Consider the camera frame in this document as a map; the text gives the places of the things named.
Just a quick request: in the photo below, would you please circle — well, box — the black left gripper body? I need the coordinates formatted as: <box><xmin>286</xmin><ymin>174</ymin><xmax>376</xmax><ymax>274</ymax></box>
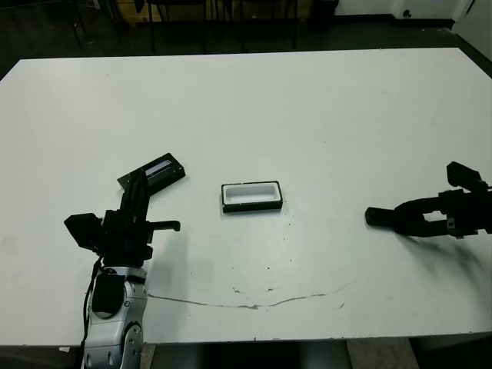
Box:
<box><xmin>100</xmin><ymin>208</ymin><xmax>181</xmax><ymax>268</ymax></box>

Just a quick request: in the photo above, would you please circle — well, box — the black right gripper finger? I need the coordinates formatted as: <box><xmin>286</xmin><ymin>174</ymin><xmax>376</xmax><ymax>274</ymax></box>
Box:
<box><xmin>394</xmin><ymin>195</ymin><xmax>449</xmax><ymax>216</ymax></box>
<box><xmin>394</xmin><ymin>218</ymin><xmax>450</xmax><ymax>238</ymax></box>

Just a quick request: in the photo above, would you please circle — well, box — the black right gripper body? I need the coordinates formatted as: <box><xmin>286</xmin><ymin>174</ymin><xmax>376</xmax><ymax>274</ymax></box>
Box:
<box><xmin>437</xmin><ymin>187</ymin><xmax>492</xmax><ymax>240</ymax></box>

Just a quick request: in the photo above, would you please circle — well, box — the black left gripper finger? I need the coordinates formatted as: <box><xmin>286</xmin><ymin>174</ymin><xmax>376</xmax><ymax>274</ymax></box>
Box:
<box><xmin>121</xmin><ymin>171</ymin><xmax>143</xmax><ymax>216</ymax></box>
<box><xmin>132</xmin><ymin>171</ymin><xmax>150</xmax><ymax>218</ymax></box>

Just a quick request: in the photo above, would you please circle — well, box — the black box lid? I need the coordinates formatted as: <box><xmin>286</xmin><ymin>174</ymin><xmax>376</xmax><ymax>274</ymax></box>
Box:
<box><xmin>117</xmin><ymin>153</ymin><xmax>188</xmax><ymax>194</ymax></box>

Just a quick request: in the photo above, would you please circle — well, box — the black phone-like camera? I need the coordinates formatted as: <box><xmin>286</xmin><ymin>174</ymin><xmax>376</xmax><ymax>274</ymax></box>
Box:
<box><xmin>364</xmin><ymin>206</ymin><xmax>399</xmax><ymax>228</ymax></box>

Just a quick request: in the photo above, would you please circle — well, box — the black box with white inlay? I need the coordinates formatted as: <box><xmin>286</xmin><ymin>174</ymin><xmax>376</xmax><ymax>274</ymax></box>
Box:
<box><xmin>221</xmin><ymin>179</ymin><xmax>284</xmax><ymax>215</ymax></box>

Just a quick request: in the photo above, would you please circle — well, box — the black metal chair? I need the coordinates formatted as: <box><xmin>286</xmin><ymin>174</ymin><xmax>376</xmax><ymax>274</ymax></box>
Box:
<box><xmin>148</xmin><ymin>0</ymin><xmax>208</xmax><ymax>53</ymax></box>
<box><xmin>71</xmin><ymin>0</ymin><xmax>120</xmax><ymax>49</ymax></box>

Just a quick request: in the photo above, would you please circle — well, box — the black trash bin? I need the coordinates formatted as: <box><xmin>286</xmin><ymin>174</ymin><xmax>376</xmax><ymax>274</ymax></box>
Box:
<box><xmin>311</xmin><ymin>0</ymin><xmax>339</xmax><ymax>32</ymax></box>

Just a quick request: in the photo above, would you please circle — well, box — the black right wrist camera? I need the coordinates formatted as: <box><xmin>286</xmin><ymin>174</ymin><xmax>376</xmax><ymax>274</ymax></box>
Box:
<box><xmin>445</xmin><ymin>161</ymin><xmax>489</xmax><ymax>192</ymax></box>

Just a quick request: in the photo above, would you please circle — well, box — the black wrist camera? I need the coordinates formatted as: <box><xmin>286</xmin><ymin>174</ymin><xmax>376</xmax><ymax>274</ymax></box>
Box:
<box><xmin>64</xmin><ymin>213</ymin><xmax>105</xmax><ymax>251</ymax></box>
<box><xmin>445</xmin><ymin>161</ymin><xmax>489</xmax><ymax>192</ymax></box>

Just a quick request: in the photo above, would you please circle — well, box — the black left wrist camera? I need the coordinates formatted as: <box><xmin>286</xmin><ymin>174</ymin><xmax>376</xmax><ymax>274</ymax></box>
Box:
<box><xmin>64</xmin><ymin>213</ymin><xmax>105</xmax><ymax>251</ymax></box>

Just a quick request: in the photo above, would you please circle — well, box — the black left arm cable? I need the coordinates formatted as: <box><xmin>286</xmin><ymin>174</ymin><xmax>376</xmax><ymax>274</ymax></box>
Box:
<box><xmin>78</xmin><ymin>255</ymin><xmax>107</xmax><ymax>369</ymax></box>

